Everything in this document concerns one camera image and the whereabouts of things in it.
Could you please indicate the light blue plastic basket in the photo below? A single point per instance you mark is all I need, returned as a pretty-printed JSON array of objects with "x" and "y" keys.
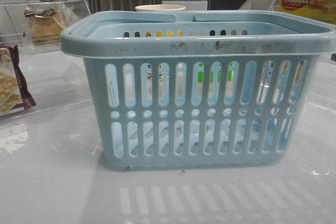
[{"x": 197, "y": 88}]

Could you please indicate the clear acrylic stand right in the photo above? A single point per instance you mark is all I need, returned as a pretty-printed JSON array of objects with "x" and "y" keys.
[{"x": 273, "y": 5}]

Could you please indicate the brown cracker snack package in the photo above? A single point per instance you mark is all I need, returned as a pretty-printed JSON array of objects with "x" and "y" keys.
[{"x": 15, "y": 96}]

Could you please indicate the packaged bread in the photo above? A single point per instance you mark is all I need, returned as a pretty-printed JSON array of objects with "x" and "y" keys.
[{"x": 45, "y": 26}]

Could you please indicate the clear acrylic shelf left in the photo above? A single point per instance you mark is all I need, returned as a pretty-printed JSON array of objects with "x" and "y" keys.
[{"x": 15, "y": 27}]

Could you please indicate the cream paper cup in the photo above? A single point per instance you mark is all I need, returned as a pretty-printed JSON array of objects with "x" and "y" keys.
[{"x": 159, "y": 8}]

